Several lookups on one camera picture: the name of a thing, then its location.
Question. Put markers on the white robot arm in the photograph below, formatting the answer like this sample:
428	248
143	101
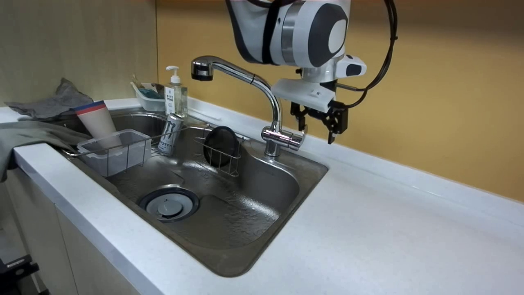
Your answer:
296	34

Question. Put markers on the clear plastic container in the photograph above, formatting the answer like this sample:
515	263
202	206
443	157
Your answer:
116	152

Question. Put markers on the grey sink drain strainer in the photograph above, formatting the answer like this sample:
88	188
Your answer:
168	204

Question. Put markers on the white tube with red band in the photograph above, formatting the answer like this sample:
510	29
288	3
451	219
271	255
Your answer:
99	124

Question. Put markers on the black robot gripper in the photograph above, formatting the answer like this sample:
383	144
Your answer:
322	109

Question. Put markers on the clear pump soap bottle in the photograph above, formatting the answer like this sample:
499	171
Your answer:
175	93

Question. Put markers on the black object on floor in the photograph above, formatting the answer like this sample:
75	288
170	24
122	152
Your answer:
17	273

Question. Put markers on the white soap dish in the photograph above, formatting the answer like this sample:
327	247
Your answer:
148	98

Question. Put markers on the white counter cabinet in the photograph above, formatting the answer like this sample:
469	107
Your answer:
60	247

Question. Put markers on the grey cloth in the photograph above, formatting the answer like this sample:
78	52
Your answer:
52	104

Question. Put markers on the black round sponge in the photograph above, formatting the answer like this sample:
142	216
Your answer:
222	145

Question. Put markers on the stainless steel sink basin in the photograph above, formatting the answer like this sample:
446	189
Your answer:
219	191

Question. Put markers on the chrome sink faucet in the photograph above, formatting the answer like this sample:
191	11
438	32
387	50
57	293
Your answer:
248	80

